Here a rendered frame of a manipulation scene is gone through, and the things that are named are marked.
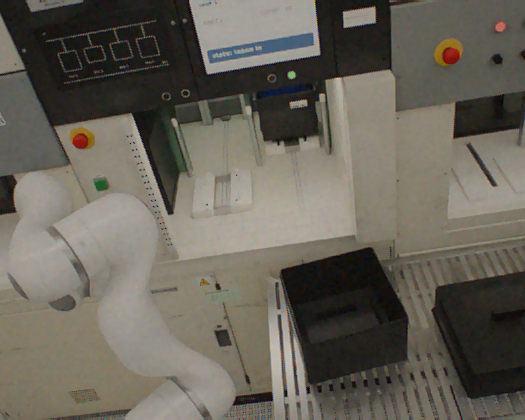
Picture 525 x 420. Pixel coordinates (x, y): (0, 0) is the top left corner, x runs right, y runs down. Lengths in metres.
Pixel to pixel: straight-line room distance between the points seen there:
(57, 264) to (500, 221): 1.38
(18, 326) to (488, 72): 1.71
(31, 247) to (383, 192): 1.01
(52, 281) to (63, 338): 1.30
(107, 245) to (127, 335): 0.16
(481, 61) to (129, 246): 0.99
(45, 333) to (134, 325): 1.23
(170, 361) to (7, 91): 0.84
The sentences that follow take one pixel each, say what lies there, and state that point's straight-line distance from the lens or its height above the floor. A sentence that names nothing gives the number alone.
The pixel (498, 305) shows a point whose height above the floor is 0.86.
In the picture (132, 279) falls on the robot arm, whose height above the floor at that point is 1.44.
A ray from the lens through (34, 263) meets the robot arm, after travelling 0.81.
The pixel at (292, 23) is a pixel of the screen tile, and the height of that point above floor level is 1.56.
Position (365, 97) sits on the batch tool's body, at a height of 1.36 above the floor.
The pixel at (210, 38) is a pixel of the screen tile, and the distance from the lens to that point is 1.33.
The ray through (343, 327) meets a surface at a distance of 1.58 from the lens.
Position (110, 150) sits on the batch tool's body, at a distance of 1.52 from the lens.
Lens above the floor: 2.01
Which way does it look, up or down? 38 degrees down
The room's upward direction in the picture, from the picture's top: 12 degrees counter-clockwise
